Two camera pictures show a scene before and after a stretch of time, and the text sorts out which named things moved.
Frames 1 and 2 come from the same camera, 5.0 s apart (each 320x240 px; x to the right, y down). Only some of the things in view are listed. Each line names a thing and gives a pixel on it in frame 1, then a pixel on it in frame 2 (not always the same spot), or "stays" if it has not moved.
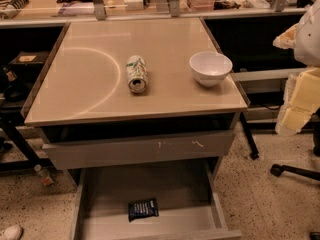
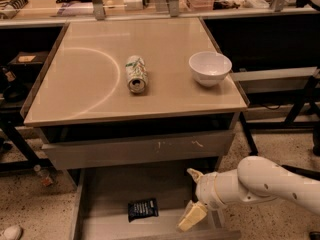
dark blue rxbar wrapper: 142,209 stays
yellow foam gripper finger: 286,40 -> 215,189
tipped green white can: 137,74 stays
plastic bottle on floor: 44,175 stays
